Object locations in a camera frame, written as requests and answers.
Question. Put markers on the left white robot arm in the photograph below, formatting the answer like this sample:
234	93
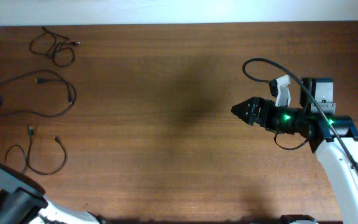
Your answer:
22	200

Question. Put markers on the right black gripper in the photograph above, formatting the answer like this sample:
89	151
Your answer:
266	114

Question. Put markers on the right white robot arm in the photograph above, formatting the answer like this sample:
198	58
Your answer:
332	138

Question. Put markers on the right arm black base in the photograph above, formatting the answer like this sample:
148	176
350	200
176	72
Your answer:
297	219

